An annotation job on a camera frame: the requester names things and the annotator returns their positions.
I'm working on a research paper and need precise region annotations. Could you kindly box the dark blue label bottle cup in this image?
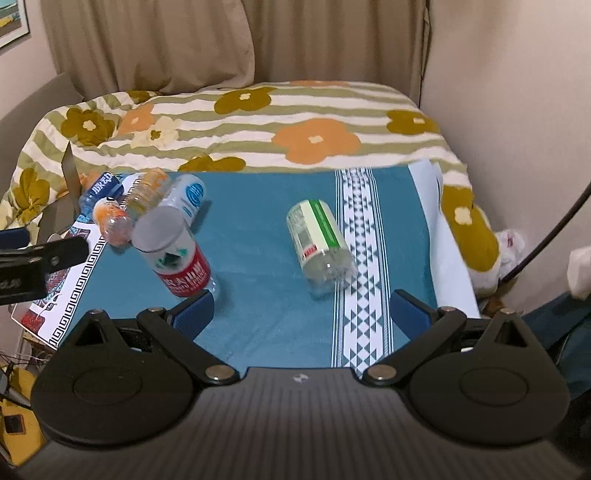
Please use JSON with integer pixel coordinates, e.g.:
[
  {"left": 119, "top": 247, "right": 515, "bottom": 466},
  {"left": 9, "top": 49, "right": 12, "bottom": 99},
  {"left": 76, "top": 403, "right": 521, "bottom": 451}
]
[{"left": 78, "top": 171, "right": 124, "bottom": 217}]

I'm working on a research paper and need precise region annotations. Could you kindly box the white plastic bag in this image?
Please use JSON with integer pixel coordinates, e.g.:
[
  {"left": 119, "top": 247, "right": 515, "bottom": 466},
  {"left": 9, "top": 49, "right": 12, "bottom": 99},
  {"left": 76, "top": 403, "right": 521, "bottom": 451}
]
[{"left": 495, "top": 229, "right": 526, "bottom": 278}]

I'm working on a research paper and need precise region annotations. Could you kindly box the white blue label bottle cup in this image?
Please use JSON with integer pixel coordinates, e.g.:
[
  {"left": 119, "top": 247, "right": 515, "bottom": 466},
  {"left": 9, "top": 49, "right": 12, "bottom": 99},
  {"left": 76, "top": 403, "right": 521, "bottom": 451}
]
[{"left": 159, "top": 174, "right": 206, "bottom": 227}]

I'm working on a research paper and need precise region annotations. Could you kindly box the blue patterned cloth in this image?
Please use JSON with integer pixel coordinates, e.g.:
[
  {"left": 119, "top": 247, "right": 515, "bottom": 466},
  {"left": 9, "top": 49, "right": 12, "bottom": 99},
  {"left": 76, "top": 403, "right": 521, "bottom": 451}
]
[{"left": 11, "top": 158, "right": 482, "bottom": 380}]

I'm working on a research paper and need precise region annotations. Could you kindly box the black device on left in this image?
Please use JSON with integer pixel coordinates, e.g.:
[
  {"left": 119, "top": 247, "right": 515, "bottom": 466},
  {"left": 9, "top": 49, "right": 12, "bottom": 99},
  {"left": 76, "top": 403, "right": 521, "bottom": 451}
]
[{"left": 0, "top": 228, "right": 89, "bottom": 306}]

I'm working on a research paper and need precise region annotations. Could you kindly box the red label bottle cup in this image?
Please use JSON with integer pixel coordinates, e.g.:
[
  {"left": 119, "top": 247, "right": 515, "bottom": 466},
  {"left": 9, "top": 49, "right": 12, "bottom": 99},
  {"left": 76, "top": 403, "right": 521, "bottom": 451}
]
[{"left": 131, "top": 206, "right": 216, "bottom": 298}]

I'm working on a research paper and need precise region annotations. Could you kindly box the black cable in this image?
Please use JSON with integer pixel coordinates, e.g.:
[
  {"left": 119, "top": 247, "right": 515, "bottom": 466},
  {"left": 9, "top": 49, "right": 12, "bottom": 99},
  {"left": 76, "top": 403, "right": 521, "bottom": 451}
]
[{"left": 499, "top": 181, "right": 591, "bottom": 286}]

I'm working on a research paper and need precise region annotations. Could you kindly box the floral striped duvet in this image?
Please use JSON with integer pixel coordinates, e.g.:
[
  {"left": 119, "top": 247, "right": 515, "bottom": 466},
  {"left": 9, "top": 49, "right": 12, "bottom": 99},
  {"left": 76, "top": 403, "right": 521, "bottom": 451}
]
[{"left": 1, "top": 81, "right": 501, "bottom": 296}]

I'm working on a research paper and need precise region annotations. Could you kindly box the framed picture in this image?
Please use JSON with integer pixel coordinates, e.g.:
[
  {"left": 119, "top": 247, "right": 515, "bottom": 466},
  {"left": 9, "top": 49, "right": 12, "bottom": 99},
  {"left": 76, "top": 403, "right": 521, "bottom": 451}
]
[{"left": 0, "top": 0, "right": 30, "bottom": 49}]

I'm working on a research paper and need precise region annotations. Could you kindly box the grey cardboard flap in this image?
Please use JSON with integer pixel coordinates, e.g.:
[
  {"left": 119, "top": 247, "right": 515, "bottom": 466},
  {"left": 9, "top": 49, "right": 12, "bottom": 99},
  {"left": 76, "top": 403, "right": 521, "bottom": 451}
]
[{"left": 37, "top": 145, "right": 82, "bottom": 243}]

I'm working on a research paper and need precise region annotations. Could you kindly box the grey headboard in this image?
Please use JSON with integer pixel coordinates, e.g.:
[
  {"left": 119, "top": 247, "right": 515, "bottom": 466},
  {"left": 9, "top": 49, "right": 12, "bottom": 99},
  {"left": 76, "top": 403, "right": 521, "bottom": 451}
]
[{"left": 0, "top": 73, "right": 83, "bottom": 193}]

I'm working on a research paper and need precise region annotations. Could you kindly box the yellow box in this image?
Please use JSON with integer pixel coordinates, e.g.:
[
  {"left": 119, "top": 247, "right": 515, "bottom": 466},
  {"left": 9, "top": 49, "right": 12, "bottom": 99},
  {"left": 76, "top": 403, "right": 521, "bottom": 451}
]
[{"left": 1, "top": 363, "right": 46, "bottom": 466}]

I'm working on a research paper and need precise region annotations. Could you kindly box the green label bottle cup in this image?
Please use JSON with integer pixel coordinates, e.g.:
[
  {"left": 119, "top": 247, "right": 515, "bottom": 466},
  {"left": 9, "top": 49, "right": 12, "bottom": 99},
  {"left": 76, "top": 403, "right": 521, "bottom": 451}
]
[{"left": 287, "top": 199, "right": 356, "bottom": 297}]

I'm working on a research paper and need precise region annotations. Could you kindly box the yellow orange label bottle cup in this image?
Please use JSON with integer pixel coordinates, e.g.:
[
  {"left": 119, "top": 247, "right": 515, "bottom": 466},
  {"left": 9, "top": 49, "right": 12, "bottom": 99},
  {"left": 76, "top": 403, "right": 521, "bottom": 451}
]
[{"left": 123, "top": 168, "right": 171, "bottom": 221}]

